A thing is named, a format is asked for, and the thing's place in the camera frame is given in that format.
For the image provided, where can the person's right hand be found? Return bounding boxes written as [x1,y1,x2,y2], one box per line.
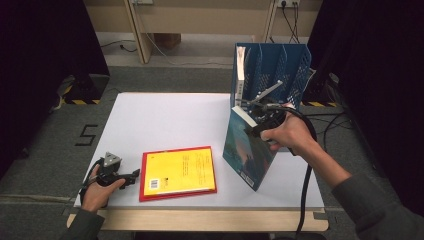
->
[259,109,317,158]

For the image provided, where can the black curtain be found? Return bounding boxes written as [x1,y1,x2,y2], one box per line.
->
[0,0,111,179]
[305,0,424,218]

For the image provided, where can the white wall socket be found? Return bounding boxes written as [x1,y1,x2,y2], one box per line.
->
[277,0,302,9]

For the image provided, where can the black floor cables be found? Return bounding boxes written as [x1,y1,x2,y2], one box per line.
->
[300,111,354,151]

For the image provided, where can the teal book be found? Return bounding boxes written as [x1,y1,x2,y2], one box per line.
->
[222,105,280,193]

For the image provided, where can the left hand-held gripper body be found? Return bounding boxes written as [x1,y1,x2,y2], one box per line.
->
[95,151,132,186]

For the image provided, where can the blue file rack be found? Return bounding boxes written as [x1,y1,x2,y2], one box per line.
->
[229,42,313,153]

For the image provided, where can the person's left hand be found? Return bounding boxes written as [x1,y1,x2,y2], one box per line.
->
[81,164,127,213]

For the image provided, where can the black striped-tape stand base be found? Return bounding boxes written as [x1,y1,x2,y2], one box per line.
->
[299,73,340,108]
[62,73,111,106]

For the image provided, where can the yellow book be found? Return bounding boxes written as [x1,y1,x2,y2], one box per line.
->
[143,147,217,198]

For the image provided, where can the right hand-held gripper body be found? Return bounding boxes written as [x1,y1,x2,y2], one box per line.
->
[248,79,288,133]

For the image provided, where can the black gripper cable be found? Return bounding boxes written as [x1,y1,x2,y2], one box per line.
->
[264,102,319,240]
[79,158,102,203]

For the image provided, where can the red cartoon book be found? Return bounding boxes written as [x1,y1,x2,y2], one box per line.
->
[138,145,219,203]

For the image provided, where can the white floor cable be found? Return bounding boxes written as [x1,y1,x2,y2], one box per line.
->
[144,32,234,67]

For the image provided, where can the thin black floor cable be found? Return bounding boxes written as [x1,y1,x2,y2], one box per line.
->
[99,39,138,54]

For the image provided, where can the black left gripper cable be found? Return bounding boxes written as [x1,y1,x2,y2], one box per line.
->
[79,158,102,203]

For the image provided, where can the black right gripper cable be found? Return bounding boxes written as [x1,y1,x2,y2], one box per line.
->
[264,102,319,240]

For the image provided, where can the black plugged-in cables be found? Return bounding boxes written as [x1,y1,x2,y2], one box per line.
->
[280,1,302,44]

